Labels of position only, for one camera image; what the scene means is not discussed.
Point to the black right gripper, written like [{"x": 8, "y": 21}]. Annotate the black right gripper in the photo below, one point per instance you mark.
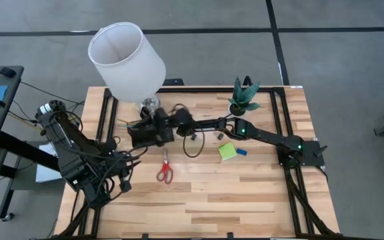
[{"x": 167, "y": 123}]

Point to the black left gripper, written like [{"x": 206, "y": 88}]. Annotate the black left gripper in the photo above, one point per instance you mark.
[{"x": 118, "y": 165}]

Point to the black binder clip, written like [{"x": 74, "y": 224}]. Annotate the black binder clip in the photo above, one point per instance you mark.
[
  {"x": 220, "y": 136},
  {"x": 194, "y": 136}
]

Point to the teal pencil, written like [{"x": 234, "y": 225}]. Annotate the teal pencil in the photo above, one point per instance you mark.
[{"x": 127, "y": 126}]

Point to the yellow pencil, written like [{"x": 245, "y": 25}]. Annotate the yellow pencil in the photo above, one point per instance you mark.
[{"x": 122, "y": 120}]

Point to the green orange sticky notes pad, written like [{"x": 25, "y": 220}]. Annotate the green orange sticky notes pad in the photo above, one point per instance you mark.
[{"x": 227, "y": 151}]

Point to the blue eraser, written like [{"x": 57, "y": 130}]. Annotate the blue eraser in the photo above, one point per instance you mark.
[{"x": 241, "y": 152}]

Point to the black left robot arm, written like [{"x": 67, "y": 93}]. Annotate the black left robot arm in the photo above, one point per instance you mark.
[{"x": 75, "y": 156}]

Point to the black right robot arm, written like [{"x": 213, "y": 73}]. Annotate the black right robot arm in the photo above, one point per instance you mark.
[{"x": 265, "y": 133}]

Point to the black mesh desk organizer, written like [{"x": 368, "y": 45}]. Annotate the black mesh desk organizer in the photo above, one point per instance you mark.
[{"x": 142, "y": 135}]

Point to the silver lamp base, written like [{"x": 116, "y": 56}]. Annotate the silver lamp base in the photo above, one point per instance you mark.
[{"x": 150, "y": 105}]

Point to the black power adapter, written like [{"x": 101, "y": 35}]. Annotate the black power adapter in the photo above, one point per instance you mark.
[{"x": 173, "y": 82}]

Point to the white round plant pot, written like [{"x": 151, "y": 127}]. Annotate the white round plant pot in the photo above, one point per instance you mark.
[{"x": 235, "y": 110}]

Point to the white lamp shade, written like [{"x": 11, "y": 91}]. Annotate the white lamp shade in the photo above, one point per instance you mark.
[{"x": 128, "y": 63}]

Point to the black table clamp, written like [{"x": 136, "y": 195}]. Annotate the black table clamp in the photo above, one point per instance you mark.
[
  {"x": 230, "y": 236},
  {"x": 145, "y": 236}
]

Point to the green snake plant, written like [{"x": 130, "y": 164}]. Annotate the green snake plant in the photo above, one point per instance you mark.
[{"x": 243, "y": 95}]

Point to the white paper sheet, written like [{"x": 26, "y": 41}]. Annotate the white paper sheet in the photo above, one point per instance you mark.
[{"x": 45, "y": 173}]

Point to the grey side desk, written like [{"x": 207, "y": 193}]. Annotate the grey side desk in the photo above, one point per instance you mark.
[{"x": 13, "y": 86}]

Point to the black computer mouse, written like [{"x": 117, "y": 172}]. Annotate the black computer mouse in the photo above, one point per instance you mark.
[{"x": 8, "y": 72}]

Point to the black aluminium table frame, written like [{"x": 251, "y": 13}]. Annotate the black aluminium table frame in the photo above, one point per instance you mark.
[{"x": 292, "y": 200}]

